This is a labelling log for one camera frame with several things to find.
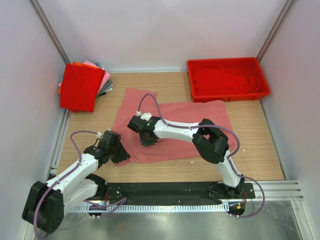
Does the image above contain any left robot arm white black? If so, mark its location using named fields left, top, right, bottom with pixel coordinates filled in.
left=22, top=129, right=130, bottom=240

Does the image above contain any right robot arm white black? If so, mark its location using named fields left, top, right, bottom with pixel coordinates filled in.
left=127, top=113, right=245, bottom=198

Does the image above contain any grey folded t shirt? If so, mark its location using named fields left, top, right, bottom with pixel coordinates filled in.
left=97, top=79, right=113, bottom=96

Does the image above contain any light pink folded t shirt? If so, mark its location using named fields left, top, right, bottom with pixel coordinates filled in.
left=83, top=60, right=111, bottom=91

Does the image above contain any red folded t shirt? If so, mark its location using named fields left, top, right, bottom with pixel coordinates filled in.
left=59, top=63, right=105, bottom=112

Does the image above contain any orange folded t shirt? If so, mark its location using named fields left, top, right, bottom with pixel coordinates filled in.
left=58, top=61, right=83, bottom=94

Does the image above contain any red plastic bin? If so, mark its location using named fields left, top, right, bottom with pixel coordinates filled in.
left=186, top=57, right=271, bottom=103

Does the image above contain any red t shirt in bin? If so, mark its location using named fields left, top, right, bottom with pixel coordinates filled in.
left=192, top=66, right=262, bottom=96

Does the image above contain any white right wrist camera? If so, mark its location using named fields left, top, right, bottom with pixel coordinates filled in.
left=136, top=111, right=152, bottom=121

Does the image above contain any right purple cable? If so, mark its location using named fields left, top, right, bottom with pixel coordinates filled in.
left=136, top=93, right=266, bottom=220

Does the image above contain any purple cable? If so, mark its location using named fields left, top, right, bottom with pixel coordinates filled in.
left=33, top=130, right=127, bottom=239
left=136, top=93, right=266, bottom=220

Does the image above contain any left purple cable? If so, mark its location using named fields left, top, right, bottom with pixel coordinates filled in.
left=33, top=130, right=127, bottom=239

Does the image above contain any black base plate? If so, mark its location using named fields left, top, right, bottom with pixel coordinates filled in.
left=106, top=181, right=256, bottom=206

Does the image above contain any white slotted cable duct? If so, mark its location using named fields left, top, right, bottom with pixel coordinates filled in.
left=70, top=202, right=229, bottom=214

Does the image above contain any aluminium frame rail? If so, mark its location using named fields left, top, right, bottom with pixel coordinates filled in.
left=48, top=163, right=305, bottom=204

